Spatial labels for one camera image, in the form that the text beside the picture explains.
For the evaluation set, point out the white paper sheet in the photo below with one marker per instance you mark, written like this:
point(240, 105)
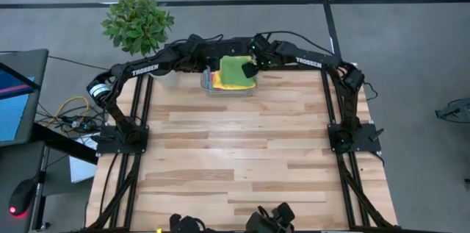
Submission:
point(81, 170)

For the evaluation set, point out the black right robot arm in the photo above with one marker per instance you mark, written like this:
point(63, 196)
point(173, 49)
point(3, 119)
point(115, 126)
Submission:
point(312, 62)

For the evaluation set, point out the black computer mouse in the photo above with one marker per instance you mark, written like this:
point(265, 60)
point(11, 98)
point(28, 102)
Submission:
point(22, 198)

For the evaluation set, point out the black side desk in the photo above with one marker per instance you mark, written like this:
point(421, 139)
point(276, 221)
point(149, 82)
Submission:
point(11, 163)

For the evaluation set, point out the black mesh computer case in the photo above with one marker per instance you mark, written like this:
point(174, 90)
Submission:
point(235, 46)

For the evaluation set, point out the lime green microfiber towel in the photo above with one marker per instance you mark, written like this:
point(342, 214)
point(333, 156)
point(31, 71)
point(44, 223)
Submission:
point(231, 73)

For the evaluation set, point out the grey metal stand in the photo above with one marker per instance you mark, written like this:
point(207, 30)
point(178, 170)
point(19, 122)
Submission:
point(459, 110)

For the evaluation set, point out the pink microfiber towel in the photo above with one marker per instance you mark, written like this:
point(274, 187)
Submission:
point(211, 78)

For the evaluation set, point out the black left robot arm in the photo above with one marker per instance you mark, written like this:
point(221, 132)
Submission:
point(147, 69)

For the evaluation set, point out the clear plastic bin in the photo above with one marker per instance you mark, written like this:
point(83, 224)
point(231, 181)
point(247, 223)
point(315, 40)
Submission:
point(227, 94)

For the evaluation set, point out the dark monitor with blue screen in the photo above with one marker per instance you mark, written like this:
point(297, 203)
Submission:
point(14, 115)

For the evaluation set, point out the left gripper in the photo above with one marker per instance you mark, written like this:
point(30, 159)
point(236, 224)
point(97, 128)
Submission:
point(198, 54)

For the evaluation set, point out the black aluminium table frame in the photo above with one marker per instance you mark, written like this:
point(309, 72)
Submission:
point(238, 67)

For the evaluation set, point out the green plant in white pot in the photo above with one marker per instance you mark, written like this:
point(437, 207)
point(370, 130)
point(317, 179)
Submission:
point(136, 23)

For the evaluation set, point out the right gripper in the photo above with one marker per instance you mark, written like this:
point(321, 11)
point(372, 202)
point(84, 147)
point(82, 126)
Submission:
point(264, 54)

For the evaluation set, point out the yellow microfiber towel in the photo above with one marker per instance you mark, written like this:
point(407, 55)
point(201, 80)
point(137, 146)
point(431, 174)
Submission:
point(235, 87)

